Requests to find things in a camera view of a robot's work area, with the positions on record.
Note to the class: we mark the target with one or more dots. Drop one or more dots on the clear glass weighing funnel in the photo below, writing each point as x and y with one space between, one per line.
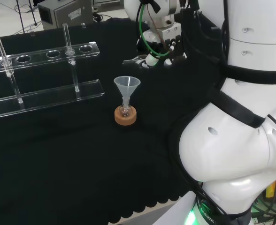
131 61

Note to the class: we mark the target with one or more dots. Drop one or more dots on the small round-bottom glass flask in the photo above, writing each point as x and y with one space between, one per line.
125 111

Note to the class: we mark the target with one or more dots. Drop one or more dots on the clear acrylic funnel stand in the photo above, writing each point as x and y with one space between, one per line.
46 97

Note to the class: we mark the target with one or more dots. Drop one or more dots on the grey metal box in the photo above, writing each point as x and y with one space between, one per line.
67 14

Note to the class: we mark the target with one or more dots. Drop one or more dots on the black bench cloth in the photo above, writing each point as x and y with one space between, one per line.
70 164

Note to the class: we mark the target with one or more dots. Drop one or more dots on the translucent plastic funnel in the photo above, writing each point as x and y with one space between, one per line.
126 85

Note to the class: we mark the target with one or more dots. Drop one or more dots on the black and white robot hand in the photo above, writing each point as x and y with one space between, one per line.
167 31

